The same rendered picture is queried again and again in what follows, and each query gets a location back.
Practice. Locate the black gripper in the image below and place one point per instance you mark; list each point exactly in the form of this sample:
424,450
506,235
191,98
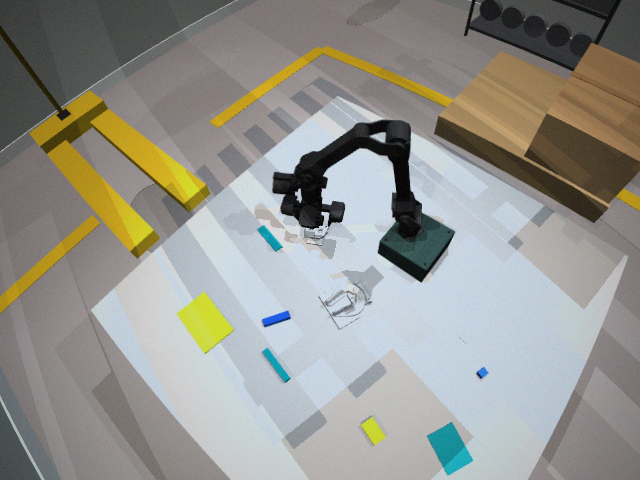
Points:
291,206

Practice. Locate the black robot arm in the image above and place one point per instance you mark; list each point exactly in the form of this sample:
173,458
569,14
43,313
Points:
308,173

